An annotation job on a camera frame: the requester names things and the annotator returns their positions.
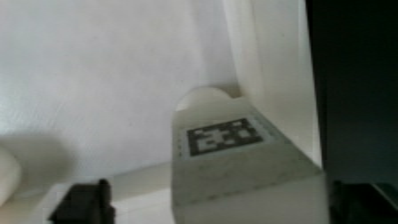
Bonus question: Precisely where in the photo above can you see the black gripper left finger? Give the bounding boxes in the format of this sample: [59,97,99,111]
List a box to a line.
[48,179,115,224]

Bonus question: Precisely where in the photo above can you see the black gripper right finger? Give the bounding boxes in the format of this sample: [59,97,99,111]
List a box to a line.
[330,181,398,224]

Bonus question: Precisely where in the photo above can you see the white square table top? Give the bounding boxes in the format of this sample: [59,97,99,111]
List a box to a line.
[0,0,322,224]

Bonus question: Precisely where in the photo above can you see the white table leg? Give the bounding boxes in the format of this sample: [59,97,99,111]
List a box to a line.
[171,98,330,224]

